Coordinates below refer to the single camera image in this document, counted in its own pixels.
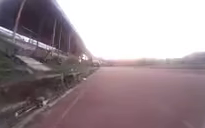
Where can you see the pale concrete kerb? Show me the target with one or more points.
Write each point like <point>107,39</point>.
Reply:
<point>55,101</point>

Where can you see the bush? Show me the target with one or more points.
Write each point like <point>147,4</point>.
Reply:
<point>71,63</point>

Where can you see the roofed grandstand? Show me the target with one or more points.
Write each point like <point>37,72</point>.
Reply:
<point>40,16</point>

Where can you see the distant hills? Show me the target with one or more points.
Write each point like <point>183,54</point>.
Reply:
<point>198,57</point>

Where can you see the low rough stone wall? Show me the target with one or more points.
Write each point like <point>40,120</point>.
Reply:
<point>20,95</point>

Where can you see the red running track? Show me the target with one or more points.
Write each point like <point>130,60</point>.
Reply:
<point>133,100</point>

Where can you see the grass slope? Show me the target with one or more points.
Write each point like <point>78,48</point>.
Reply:
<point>0,63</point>

